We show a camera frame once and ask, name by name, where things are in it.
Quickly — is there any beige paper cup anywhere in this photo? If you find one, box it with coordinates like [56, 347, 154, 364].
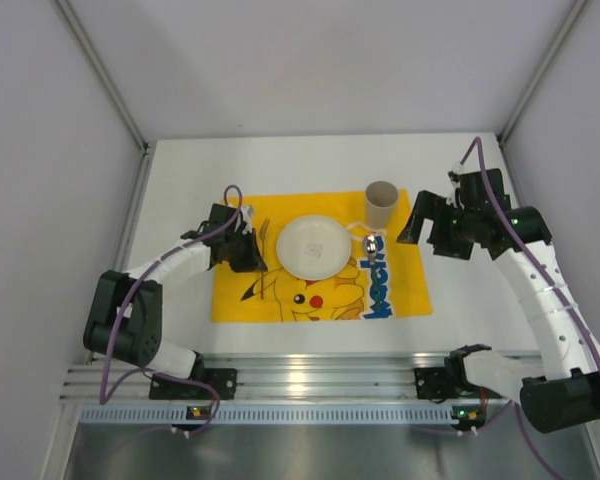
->
[364, 180, 399, 230]

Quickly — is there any metal spoon teal handle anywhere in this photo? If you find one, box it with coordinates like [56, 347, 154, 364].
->
[362, 234, 383, 309]

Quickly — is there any white paper plate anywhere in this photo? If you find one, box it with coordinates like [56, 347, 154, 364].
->
[276, 215, 352, 281]

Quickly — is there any yellow pikachu cloth placemat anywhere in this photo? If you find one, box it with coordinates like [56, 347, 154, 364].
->
[211, 191, 432, 323]

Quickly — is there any perforated cable duct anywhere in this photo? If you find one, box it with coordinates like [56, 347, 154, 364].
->
[79, 405, 486, 425]

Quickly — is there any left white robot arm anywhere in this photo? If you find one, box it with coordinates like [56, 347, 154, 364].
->
[83, 203, 267, 379]

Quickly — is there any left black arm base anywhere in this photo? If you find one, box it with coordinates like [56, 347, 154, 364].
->
[149, 368, 238, 401]

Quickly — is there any aluminium rail frame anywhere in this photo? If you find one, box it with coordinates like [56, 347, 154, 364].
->
[60, 353, 448, 403]

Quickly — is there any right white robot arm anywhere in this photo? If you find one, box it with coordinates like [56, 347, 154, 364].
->
[397, 169, 600, 433]

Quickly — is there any wooden fork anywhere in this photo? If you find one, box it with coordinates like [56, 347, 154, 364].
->
[258, 218, 271, 299]

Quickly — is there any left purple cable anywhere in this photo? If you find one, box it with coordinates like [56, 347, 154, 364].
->
[99, 184, 244, 441]

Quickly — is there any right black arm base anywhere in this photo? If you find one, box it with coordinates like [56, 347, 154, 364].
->
[413, 367, 488, 404]

